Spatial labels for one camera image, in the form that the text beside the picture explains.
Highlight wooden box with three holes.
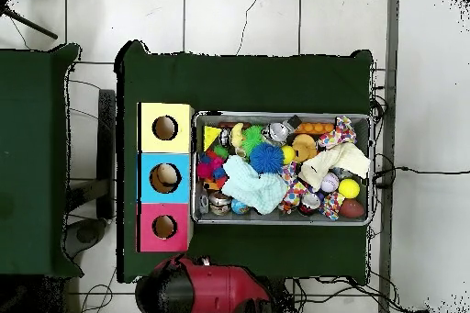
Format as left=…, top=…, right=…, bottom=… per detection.
left=136, top=102, right=195, bottom=253

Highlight green spiky rubber ball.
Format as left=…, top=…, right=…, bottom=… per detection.
left=241, top=124, right=265, bottom=156

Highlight blue spiky rubber ball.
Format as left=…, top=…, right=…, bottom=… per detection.
left=248, top=142, right=285, bottom=175

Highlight yellow cheese wedge toy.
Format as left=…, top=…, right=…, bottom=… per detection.
left=203, top=125, right=223, bottom=152

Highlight mint green waffle cloth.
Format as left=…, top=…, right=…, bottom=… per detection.
left=220, top=154, right=289, bottom=216

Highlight brown plush toy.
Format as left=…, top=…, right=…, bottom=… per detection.
left=291, top=133, right=319, bottom=164

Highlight dark green table cloth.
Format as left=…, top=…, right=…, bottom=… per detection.
left=114, top=39, right=375, bottom=285
left=0, top=42, right=84, bottom=279

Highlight cream waffle cloth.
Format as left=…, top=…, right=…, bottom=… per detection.
left=297, top=141, right=372, bottom=193

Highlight white toy baseball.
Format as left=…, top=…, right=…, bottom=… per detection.
left=319, top=172, right=341, bottom=194

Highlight yellow tennis ball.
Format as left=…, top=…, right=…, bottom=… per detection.
left=338, top=178, right=362, bottom=199

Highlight brown toy football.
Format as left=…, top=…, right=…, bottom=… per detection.
left=338, top=198, right=366, bottom=219

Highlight grey rounded base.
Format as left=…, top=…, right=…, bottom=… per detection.
left=63, top=217, right=108, bottom=260

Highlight black tripod leg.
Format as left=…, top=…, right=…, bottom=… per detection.
left=0, top=4, right=59, bottom=40

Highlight silver wire mesh bin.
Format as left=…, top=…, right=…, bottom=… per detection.
left=191, top=109, right=375, bottom=227

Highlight black power cable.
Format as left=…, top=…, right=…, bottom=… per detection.
left=372, top=165, right=470, bottom=190

